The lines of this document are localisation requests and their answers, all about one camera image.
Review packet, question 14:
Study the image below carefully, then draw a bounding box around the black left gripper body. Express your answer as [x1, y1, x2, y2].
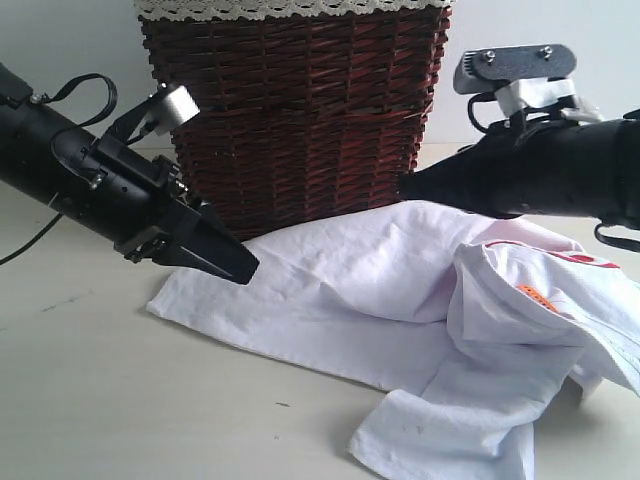
[89, 135, 199, 264]

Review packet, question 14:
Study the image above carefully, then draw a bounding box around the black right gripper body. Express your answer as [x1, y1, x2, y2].
[464, 119, 626, 221]

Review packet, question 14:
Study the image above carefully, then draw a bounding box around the white t-shirt with red print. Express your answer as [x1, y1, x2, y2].
[147, 202, 639, 479]

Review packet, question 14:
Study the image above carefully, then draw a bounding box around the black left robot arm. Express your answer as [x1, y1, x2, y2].
[1, 67, 259, 285]

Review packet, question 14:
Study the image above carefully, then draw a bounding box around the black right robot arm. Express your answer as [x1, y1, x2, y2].
[399, 119, 639, 228]

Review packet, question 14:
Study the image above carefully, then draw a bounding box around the dark red wicker basket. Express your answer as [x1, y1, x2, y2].
[141, 6, 452, 240]

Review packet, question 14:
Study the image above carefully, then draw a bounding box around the floral patterned beige cloth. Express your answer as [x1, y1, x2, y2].
[133, 0, 454, 21]

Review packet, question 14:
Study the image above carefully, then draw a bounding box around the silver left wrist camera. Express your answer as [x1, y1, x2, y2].
[107, 83, 202, 146]

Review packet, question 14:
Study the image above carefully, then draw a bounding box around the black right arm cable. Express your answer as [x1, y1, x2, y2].
[467, 94, 640, 251]

